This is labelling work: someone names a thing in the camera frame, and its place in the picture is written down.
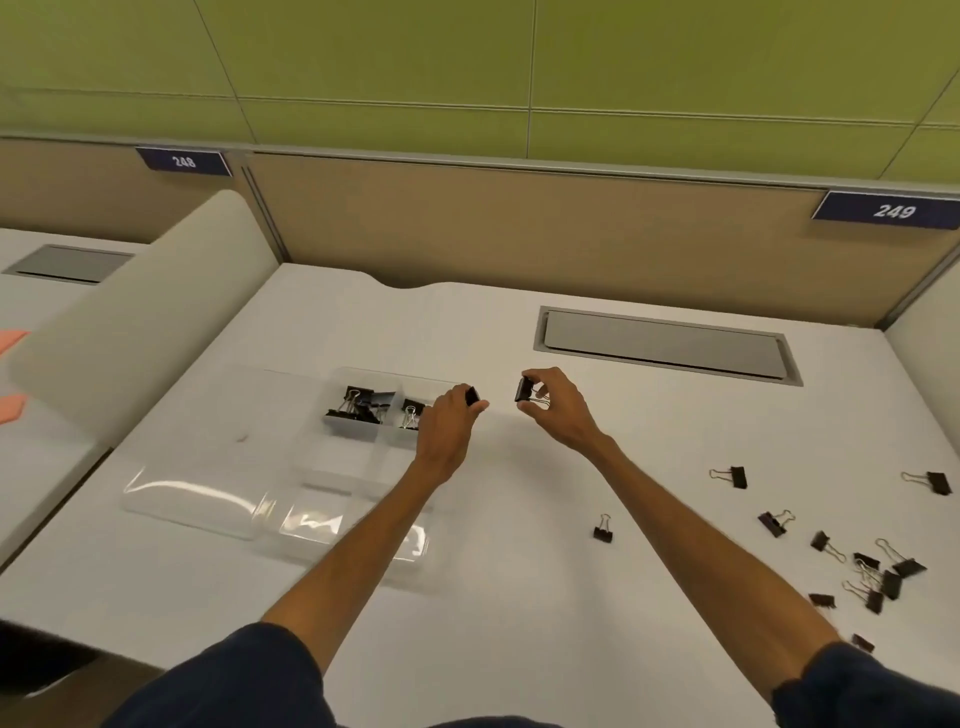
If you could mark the person's right hand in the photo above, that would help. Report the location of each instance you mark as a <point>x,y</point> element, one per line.
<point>566,416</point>

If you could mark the person's left hand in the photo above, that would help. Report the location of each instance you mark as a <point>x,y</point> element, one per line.
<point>439,435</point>

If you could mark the person's right thumb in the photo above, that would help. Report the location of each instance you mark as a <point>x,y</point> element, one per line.
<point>531,406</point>

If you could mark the person's left thumb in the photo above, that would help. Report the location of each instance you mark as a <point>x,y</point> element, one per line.
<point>474,412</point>

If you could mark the black binder clip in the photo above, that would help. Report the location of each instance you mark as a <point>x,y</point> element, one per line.
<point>524,389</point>
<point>472,395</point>

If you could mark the person's right forearm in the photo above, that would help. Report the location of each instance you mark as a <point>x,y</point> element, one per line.
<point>697,555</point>

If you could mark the person's left forearm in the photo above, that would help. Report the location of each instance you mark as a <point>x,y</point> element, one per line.
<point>360,547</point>

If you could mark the heap of black binder clips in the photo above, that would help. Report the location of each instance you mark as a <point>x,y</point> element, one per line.
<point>364,407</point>

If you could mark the clear plastic compartment box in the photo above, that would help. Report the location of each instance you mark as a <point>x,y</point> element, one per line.
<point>360,450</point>

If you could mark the beige partition screen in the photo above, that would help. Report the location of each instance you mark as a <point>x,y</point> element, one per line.
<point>570,232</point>
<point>82,195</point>

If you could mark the clear plastic box lid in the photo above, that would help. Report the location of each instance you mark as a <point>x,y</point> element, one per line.
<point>217,499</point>

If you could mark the white desk divider panel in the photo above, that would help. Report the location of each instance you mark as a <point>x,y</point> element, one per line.
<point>142,315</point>
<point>930,352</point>

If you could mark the person's dark blue left sleeve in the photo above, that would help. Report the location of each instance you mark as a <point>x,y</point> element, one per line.
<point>232,682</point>

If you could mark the person's dark blue sleeve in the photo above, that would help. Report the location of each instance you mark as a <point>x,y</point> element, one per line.
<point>232,682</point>
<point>862,690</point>

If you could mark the blue number plate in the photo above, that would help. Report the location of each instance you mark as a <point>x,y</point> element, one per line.
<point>892,211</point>
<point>184,161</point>

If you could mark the scattered black binder clips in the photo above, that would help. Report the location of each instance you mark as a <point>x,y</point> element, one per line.
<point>890,584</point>

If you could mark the person's dark blue right sleeve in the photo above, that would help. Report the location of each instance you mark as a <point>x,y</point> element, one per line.
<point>862,690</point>

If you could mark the orange paper piece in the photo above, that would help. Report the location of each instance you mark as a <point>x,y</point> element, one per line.
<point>10,341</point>
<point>10,409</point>

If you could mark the grey metal partition post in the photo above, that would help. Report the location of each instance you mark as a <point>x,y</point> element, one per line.
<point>264,214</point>

